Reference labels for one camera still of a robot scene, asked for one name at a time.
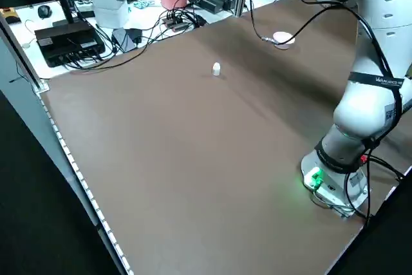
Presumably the black base cable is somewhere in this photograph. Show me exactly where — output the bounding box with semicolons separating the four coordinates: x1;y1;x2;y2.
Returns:
344;155;406;224

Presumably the black computer mouse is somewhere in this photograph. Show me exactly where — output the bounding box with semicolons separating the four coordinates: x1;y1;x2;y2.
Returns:
37;4;53;19

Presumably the long black cable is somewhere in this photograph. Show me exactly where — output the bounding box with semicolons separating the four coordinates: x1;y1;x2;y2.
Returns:
41;35;156;80

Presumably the pink bowl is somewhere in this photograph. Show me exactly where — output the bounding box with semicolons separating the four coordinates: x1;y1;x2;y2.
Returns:
272;31;296;51

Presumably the white led strip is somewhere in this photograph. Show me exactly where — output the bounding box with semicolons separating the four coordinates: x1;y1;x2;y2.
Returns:
37;90;133;275

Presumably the clear acrylic bracket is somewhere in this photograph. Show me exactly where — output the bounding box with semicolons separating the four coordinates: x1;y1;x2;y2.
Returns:
32;77;50;94

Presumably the black power adapter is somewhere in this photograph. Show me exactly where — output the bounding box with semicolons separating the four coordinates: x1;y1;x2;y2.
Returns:
127;28;144;46

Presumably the white storage box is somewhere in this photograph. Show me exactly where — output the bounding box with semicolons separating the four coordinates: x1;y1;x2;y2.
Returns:
88;0;129;28

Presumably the black electronics box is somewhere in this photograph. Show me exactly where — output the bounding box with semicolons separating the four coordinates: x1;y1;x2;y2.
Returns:
34;20;106;68

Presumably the yellow black tool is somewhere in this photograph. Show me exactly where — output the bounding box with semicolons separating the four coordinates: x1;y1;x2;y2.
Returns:
0;7;19;24

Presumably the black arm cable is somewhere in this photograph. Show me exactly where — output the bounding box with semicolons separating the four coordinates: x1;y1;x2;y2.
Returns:
248;0;405;160

